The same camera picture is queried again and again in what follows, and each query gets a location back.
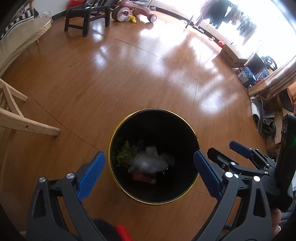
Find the striped black white sofa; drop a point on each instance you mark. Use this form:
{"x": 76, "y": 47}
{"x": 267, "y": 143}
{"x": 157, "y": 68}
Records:
{"x": 23, "y": 15}

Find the cardboard box on floor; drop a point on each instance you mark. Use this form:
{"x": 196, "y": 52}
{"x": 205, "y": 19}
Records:
{"x": 233, "y": 56}

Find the yellow popcorn snack bag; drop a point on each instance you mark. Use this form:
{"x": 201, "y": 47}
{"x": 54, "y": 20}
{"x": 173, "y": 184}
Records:
{"x": 127, "y": 154}

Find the black wooden chair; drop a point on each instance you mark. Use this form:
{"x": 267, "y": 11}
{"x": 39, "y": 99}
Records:
{"x": 89, "y": 12}

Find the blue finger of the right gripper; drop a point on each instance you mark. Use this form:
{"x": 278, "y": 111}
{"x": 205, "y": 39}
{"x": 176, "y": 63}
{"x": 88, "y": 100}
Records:
{"x": 241, "y": 149}
{"x": 223, "y": 161}

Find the red cigarette box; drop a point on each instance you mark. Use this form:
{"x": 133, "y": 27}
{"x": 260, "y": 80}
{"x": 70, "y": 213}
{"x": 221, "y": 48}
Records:
{"x": 142, "y": 177}

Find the black gold trash bin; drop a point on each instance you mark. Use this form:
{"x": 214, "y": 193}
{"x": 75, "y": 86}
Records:
{"x": 173, "y": 138}

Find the pink kids tricycle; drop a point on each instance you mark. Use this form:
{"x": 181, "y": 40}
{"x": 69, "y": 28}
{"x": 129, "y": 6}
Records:
{"x": 129, "y": 10}

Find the wooden table leg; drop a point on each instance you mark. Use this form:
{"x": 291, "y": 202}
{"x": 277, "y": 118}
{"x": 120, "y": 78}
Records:
{"x": 14, "y": 118}

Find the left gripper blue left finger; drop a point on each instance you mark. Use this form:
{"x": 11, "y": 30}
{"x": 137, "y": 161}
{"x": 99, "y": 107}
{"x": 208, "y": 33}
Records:
{"x": 89, "y": 177}

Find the clear plastic bag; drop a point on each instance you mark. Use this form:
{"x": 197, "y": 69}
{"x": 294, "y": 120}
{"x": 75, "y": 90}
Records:
{"x": 149, "y": 162}

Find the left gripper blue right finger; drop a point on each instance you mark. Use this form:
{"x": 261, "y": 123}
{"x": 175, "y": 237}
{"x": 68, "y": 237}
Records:
{"x": 210, "y": 173}

